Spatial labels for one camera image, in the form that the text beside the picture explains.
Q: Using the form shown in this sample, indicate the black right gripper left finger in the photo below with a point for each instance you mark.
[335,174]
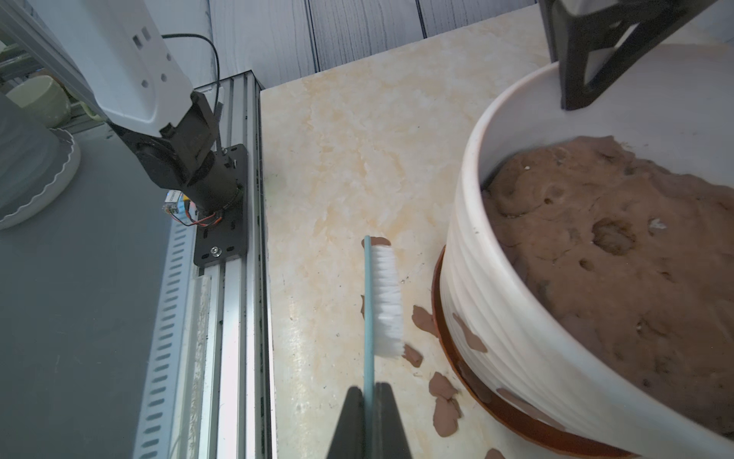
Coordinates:
[348,441]

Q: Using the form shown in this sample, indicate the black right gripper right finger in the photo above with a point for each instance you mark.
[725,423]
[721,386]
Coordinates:
[389,440]

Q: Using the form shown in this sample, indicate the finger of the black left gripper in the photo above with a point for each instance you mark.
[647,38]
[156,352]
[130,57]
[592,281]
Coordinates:
[595,42]

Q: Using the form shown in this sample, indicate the teal scrub brush white bristles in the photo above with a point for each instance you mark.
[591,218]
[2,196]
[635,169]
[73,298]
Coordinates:
[383,320]

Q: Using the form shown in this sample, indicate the white ceramic pot with soil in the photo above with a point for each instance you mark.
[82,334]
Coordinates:
[587,278]

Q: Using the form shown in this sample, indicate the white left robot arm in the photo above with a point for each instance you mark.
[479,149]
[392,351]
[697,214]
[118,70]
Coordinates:
[152,105]

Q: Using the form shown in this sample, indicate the large brown mud flake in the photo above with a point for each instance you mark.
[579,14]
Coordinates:
[446,417]

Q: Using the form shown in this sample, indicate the small brown mud flake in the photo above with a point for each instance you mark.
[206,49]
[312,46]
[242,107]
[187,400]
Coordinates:
[413,356]

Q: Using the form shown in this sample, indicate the terracotta saucer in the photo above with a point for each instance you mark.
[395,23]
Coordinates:
[531,430]

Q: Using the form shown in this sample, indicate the grey scalloped plate off table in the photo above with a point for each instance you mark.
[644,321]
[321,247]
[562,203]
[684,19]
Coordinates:
[37,164]

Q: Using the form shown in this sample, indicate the pale green bowl off table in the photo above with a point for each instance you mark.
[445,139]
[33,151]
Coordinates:
[43,99]

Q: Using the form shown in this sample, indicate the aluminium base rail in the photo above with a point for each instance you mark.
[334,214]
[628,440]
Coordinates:
[208,390]

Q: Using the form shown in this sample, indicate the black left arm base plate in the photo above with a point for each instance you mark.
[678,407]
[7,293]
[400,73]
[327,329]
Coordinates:
[227,239]

